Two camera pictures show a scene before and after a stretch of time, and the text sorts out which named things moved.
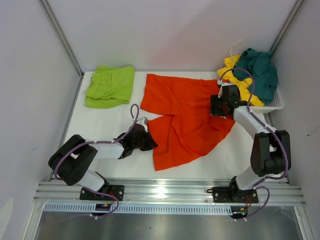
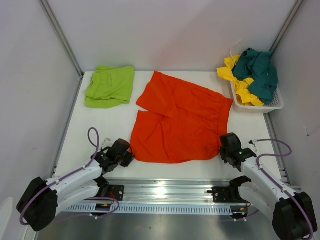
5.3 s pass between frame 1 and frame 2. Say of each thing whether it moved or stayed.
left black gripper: moved
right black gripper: moved
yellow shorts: stayed
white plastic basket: stayed
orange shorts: moved
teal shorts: stayed
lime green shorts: stayed
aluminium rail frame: stayed
